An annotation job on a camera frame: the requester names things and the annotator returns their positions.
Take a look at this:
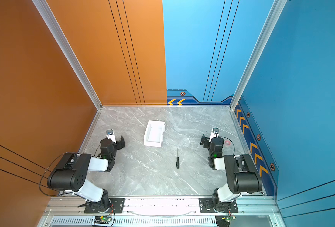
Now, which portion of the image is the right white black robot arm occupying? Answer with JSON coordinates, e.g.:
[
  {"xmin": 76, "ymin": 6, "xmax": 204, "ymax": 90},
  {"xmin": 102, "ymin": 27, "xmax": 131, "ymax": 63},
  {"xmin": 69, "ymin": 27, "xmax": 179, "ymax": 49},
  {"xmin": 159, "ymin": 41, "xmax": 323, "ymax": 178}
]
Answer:
[{"xmin": 200, "ymin": 134, "xmax": 263, "ymax": 213}]

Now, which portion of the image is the aluminium corner post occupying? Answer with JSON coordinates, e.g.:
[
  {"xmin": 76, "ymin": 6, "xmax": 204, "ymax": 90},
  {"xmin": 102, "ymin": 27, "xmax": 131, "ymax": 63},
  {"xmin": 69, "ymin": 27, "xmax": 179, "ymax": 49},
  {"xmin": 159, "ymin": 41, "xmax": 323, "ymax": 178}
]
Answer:
[
  {"xmin": 32, "ymin": 0, "xmax": 103, "ymax": 111},
  {"xmin": 230, "ymin": 0, "xmax": 287, "ymax": 111}
]

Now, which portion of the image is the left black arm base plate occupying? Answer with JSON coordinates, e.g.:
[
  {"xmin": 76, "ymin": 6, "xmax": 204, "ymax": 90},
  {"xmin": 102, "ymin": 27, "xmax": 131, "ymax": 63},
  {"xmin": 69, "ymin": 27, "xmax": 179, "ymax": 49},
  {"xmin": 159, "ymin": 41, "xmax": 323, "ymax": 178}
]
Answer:
[{"xmin": 84, "ymin": 198, "xmax": 125, "ymax": 214}]

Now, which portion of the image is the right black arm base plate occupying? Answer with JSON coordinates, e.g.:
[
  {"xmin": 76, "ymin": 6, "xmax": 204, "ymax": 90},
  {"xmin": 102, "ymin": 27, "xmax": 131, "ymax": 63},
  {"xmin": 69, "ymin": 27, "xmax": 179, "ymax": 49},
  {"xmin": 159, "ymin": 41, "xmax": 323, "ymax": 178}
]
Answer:
[{"xmin": 199, "ymin": 197, "xmax": 239, "ymax": 214}]

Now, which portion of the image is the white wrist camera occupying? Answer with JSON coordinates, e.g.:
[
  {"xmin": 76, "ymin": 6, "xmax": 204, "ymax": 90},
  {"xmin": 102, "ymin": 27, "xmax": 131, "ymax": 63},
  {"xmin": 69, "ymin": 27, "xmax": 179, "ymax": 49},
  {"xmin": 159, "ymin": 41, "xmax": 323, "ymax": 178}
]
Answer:
[
  {"xmin": 209, "ymin": 128, "xmax": 219, "ymax": 142},
  {"xmin": 106, "ymin": 129, "xmax": 116, "ymax": 143}
]

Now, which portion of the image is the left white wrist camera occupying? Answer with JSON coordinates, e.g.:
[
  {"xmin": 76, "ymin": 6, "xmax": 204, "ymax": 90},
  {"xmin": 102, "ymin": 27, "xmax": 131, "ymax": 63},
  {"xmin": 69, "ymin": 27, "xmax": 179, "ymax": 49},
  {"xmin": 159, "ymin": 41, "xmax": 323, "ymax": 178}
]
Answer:
[{"xmin": 106, "ymin": 129, "xmax": 116, "ymax": 143}]

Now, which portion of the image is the right green circuit board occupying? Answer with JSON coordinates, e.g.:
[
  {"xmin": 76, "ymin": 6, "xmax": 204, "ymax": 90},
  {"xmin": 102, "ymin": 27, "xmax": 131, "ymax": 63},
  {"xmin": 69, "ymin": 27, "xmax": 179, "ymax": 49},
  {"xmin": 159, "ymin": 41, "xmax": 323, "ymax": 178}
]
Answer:
[{"xmin": 215, "ymin": 214, "xmax": 236, "ymax": 227}]

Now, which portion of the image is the left aluminium corner post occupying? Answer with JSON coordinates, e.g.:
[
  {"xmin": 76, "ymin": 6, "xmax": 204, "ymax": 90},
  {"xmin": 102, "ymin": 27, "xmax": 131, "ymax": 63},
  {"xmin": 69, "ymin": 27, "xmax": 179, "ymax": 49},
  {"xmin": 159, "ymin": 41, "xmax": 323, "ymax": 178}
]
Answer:
[{"xmin": 32, "ymin": 0, "xmax": 103, "ymax": 111}]

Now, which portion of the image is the left green circuit board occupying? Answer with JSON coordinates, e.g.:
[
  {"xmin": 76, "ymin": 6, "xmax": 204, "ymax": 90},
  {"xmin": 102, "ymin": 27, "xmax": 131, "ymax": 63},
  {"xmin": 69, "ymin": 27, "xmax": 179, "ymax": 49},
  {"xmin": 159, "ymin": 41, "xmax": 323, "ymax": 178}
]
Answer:
[{"xmin": 93, "ymin": 216, "xmax": 113, "ymax": 227}]

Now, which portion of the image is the white plastic bin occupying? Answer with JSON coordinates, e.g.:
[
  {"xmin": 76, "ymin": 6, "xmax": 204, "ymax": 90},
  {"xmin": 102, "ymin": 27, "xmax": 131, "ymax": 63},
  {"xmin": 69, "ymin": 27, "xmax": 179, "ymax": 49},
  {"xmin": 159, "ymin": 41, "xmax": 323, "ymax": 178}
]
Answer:
[{"xmin": 144, "ymin": 121, "xmax": 165, "ymax": 148}]

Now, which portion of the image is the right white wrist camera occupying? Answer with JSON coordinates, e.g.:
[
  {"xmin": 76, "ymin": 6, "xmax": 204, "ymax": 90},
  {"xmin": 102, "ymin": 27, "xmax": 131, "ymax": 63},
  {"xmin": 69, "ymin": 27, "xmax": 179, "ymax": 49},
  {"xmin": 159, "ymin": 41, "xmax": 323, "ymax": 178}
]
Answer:
[{"xmin": 209, "ymin": 128, "xmax": 219, "ymax": 142}]

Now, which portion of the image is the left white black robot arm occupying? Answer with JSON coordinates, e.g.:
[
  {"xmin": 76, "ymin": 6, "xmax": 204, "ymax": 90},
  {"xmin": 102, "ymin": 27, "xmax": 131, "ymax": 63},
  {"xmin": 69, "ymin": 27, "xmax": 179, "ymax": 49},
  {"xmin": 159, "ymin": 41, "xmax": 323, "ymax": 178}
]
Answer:
[{"xmin": 47, "ymin": 134, "xmax": 125, "ymax": 213}]

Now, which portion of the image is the aluminium mounting rail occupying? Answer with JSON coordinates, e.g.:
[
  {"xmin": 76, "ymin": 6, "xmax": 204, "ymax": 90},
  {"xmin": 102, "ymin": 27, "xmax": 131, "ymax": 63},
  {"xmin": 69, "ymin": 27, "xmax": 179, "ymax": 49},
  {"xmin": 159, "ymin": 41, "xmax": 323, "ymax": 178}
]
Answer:
[{"xmin": 42, "ymin": 196, "xmax": 280, "ymax": 217}]

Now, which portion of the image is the black screwdriver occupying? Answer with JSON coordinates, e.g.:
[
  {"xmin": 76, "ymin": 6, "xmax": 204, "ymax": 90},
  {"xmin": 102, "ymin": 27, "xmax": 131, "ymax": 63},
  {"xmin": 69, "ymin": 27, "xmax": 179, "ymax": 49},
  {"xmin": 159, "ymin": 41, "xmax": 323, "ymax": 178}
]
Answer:
[{"xmin": 176, "ymin": 148, "xmax": 180, "ymax": 169}]

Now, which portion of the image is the green circuit board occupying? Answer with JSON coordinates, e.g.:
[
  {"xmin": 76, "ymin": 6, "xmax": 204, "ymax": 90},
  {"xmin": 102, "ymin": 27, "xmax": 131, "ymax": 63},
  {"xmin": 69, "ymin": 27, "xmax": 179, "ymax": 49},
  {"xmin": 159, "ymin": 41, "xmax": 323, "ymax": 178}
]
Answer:
[
  {"xmin": 93, "ymin": 216, "xmax": 113, "ymax": 227},
  {"xmin": 215, "ymin": 214, "xmax": 236, "ymax": 227}
]

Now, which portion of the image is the right aluminium corner post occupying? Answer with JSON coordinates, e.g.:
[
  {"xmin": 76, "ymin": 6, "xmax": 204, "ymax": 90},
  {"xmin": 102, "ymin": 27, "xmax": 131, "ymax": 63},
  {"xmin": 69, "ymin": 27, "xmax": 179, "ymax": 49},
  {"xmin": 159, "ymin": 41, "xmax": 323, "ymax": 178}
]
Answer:
[{"xmin": 230, "ymin": 0, "xmax": 287, "ymax": 111}]

